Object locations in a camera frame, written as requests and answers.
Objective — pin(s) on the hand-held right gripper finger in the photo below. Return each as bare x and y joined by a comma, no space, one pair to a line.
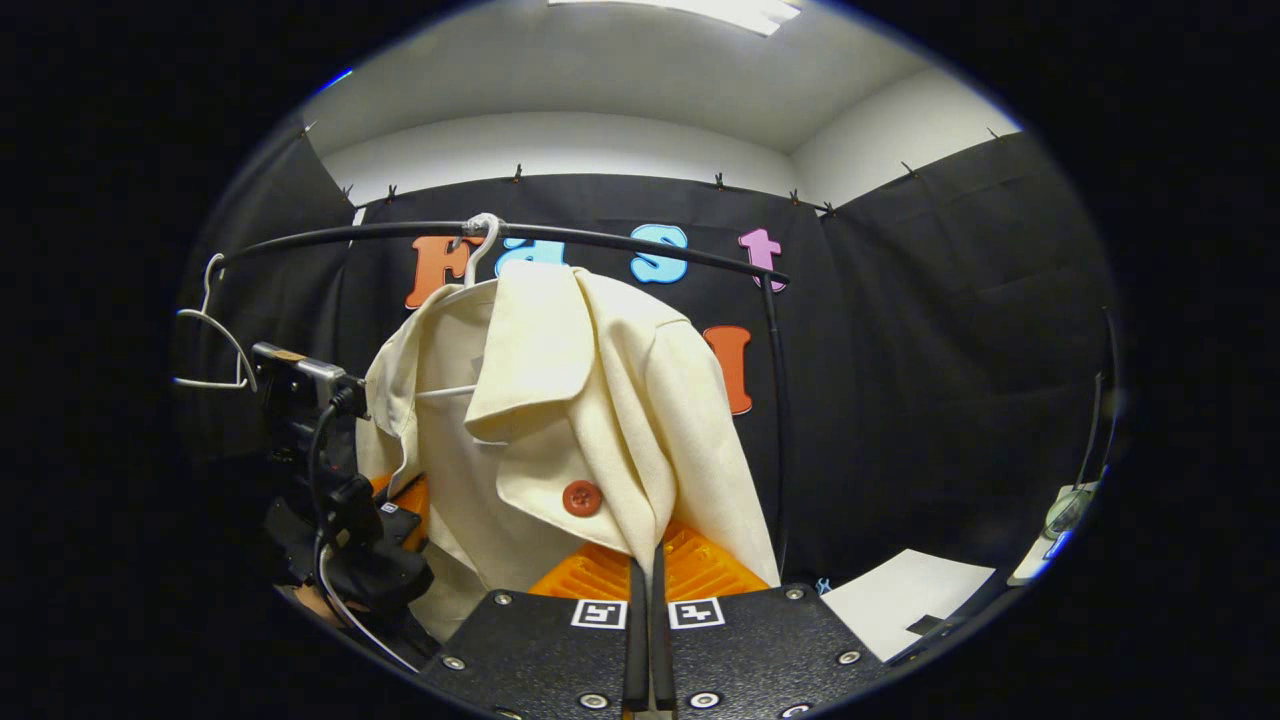
637,650
662,650

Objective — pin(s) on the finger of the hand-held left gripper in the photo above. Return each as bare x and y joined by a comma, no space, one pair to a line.
415,500

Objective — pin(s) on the cream button shirt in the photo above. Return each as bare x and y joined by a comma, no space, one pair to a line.
560,400

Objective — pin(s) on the empty white hanger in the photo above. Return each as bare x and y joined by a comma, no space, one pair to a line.
190,314

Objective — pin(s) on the black clothes rack rod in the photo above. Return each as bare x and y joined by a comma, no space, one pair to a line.
400,230

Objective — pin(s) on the white hanger with shirt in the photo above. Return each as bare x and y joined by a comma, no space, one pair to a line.
492,235

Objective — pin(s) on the white plastic box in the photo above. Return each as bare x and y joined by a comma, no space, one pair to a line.
900,600

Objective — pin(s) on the black backdrop cloth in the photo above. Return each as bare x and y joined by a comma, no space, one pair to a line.
900,400

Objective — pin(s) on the white electronic device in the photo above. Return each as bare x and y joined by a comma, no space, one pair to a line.
1065,510

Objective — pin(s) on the ceiling light panel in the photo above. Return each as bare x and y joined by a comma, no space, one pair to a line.
720,12

